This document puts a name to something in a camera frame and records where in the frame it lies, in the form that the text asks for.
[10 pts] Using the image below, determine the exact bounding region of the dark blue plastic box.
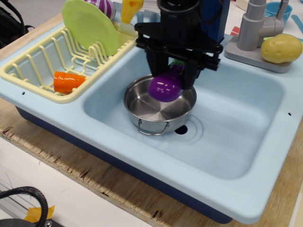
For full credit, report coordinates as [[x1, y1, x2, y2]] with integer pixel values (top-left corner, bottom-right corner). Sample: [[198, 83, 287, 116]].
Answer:
[[200, 0, 230, 43]]

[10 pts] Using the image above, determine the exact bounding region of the yellow toy potato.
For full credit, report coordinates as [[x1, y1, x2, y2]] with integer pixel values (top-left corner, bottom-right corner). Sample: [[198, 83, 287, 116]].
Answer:
[[261, 34, 303, 64]]

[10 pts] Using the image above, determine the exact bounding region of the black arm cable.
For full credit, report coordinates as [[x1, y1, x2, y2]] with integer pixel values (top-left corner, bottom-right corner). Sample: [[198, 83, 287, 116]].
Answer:
[[197, 0, 225, 26]]

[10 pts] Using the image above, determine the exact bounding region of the blue plastic bowl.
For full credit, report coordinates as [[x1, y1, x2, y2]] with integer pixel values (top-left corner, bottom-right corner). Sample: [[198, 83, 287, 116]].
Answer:
[[264, 2, 293, 24]]

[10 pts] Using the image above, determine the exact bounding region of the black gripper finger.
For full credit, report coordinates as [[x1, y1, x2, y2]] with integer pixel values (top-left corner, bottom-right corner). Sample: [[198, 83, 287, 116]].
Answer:
[[145, 49, 168, 77], [181, 61, 203, 90]]

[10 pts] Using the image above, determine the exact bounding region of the light blue soap holder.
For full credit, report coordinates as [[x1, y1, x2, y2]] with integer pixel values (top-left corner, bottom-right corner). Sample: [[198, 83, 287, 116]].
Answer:
[[135, 10, 160, 34]]

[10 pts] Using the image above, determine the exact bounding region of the purple toy eggplant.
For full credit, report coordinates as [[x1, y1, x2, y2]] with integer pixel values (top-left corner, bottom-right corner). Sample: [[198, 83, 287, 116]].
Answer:
[[148, 60, 185, 102]]

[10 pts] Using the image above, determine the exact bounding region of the purple striped cup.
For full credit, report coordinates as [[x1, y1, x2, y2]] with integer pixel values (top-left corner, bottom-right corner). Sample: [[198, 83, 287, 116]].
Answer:
[[85, 0, 116, 20]]

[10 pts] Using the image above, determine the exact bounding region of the grey toy faucet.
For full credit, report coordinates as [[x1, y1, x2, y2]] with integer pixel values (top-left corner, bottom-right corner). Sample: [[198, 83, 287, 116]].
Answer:
[[224, 0, 292, 73]]

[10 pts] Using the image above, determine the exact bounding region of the yellow dish rack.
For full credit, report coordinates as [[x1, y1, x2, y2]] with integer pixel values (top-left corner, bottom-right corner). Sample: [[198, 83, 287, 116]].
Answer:
[[0, 24, 136, 103]]

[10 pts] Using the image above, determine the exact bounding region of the black braided cable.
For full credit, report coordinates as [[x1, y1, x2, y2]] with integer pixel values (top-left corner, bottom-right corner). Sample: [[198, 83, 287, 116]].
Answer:
[[0, 186, 49, 227]]

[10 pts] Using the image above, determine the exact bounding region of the yellow toy dish brush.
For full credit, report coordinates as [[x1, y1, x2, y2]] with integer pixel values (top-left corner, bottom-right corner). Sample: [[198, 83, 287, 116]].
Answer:
[[117, 0, 144, 37]]

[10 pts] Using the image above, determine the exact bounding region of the yellow tape piece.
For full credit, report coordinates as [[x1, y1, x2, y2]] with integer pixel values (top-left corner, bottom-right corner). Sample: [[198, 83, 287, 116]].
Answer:
[[24, 205, 55, 223]]

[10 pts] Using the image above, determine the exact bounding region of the light blue toy sink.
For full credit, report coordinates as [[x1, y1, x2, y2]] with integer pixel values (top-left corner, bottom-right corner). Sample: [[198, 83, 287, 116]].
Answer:
[[0, 45, 303, 224]]

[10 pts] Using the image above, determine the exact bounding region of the orange plastic cup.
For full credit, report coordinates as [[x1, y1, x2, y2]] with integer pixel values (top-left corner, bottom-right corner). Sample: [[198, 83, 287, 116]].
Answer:
[[53, 71, 86, 94]]

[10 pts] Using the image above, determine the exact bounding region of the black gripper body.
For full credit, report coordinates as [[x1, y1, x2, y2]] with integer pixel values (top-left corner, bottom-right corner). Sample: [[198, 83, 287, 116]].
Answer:
[[136, 0, 223, 70]]

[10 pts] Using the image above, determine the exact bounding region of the green plastic plate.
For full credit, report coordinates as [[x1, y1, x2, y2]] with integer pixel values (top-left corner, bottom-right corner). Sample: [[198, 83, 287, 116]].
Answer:
[[62, 0, 119, 55]]

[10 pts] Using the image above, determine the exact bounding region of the stainless steel pot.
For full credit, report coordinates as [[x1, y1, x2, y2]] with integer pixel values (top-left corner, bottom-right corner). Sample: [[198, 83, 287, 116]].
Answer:
[[123, 74, 197, 136]]

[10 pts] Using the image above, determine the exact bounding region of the black backpack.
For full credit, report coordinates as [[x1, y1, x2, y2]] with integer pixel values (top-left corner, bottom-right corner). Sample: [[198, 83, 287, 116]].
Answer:
[[0, 0, 34, 49]]

